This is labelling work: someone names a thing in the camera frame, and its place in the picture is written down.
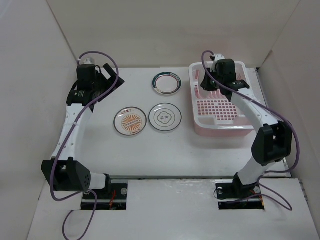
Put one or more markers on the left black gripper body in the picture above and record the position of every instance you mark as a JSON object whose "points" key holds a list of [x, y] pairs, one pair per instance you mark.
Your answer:
{"points": [[98, 85]]}

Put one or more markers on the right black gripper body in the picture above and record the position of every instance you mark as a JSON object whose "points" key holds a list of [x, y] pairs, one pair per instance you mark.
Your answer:
{"points": [[209, 84]]}

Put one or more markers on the orange sunburst plate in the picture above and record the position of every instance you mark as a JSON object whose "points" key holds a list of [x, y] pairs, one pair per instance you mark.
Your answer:
{"points": [[130, 121]]}

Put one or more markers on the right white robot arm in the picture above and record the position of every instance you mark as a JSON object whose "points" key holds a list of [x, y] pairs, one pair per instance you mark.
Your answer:
{"points": [[189, 154]]}

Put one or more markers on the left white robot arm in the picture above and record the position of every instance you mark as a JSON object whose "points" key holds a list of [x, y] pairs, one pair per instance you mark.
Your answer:
{"points": [[63, 171]]}

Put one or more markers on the pink plastic dish rack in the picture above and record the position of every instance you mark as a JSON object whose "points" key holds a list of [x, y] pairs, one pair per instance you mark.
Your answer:
{"points": [[213, 114]]}

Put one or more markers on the green rimmed white plate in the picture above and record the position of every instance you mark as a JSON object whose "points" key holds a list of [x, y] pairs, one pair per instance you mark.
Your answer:
{"points": [[166, 83]]}

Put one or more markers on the white plate with characters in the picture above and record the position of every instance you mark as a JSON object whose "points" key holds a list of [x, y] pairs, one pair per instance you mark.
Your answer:
{"points": [[165, 117]]}

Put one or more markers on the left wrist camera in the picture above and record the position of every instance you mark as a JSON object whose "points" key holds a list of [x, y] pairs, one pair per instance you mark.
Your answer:
{"points": [[87, 61]]}

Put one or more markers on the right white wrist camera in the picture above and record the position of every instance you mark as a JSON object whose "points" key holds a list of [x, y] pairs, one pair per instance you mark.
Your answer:
{"points": [[217, 57]]}

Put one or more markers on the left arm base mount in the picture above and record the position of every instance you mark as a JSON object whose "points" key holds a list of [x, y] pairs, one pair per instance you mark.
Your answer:
{"points": [[115, 200]]}

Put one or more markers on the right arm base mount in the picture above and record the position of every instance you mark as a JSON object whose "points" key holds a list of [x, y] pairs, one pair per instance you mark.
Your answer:
{"points": [[230, 198]]}

